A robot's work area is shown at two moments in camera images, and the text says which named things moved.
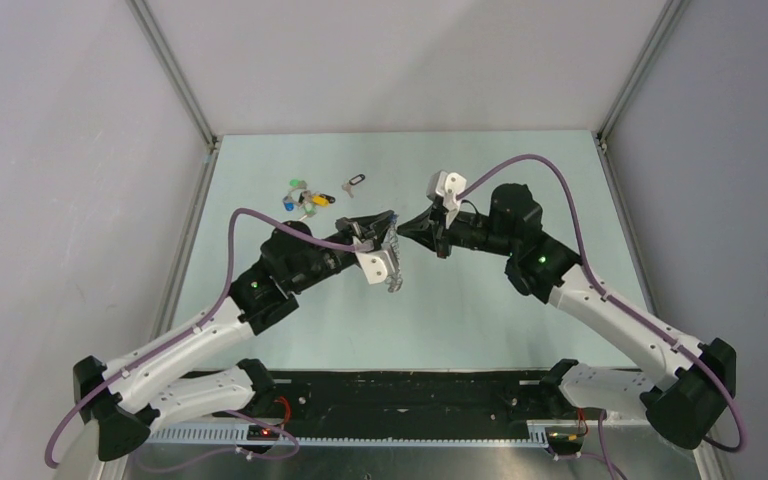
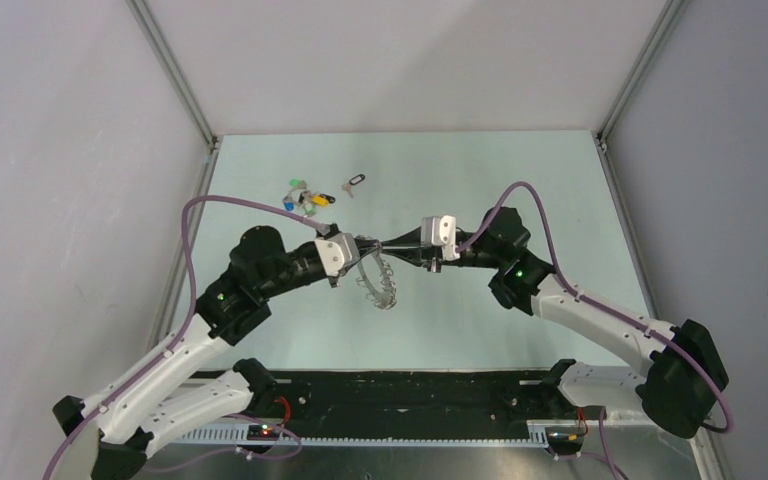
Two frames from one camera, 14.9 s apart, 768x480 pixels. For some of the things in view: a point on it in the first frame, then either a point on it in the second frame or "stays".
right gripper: [429, 229] → [420, 256]
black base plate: [437, 398] stays
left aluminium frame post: [175, 73] stays
